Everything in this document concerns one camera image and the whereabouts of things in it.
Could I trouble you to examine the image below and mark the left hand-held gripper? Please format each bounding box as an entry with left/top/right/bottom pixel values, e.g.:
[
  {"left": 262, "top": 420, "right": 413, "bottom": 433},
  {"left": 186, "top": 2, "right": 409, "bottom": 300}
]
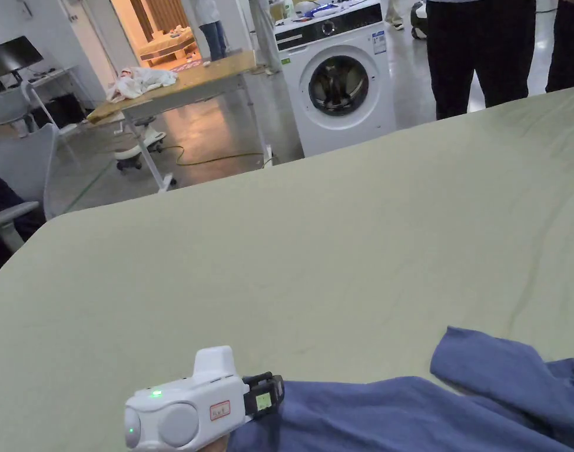
[{"left": 124, "top": 345, "right": 286, "bottom": 450}]

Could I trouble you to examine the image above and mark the dark blue shirt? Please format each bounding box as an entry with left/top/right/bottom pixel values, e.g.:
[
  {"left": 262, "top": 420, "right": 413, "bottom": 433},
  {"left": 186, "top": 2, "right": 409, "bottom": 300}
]
[{"left": 225, "top": 325, "right": 574, "bottom": 452}]

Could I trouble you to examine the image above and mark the bed with pale green sheet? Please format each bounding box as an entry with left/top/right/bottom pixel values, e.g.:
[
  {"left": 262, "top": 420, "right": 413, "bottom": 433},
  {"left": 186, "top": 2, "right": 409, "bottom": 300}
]
[{"left": 0, "top": 84, "right": 574, "bottom": 452}]

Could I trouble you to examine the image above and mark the white wheeled stool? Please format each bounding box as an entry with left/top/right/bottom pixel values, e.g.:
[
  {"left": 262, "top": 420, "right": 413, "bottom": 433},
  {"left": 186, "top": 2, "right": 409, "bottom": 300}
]
[{"left": 114, "top": 115, "right": 168, "bottom": 172}]

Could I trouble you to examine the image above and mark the white washing machine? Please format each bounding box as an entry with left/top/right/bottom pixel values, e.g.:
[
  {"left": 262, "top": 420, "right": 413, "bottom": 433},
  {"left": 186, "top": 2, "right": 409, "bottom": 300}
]
[{"left": 273, "top": 0, "right": 399, "bottom": 158}]

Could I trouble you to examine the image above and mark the wooden table with white legs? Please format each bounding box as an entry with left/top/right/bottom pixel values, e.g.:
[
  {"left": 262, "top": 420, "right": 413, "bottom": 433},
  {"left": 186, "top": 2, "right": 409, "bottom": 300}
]
[{"left": 86, "top": 46, "right": 274, "bottom": 194}]

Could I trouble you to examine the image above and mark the white office chair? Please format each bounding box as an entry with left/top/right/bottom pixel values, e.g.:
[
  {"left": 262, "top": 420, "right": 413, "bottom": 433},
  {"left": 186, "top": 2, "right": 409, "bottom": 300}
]
[
  {"left": 0, "top": 79, "right": 47, "bottom": 138},
  {"left": 0, "top": 123, "right": 61, "bottom": 222}
]

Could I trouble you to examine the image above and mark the white desk with monitor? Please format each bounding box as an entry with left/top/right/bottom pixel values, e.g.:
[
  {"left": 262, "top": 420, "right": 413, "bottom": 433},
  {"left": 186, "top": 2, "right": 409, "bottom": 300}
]
[{"left": 0, "top": 35, "right": 95, "bottom": 138}]

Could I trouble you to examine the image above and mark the yellow floor cable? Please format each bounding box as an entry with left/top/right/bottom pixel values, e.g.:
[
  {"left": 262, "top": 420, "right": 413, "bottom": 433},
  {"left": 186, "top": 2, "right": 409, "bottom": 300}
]
[{"left": 161, "top": 144, "right": 270, "bottom": 168}]

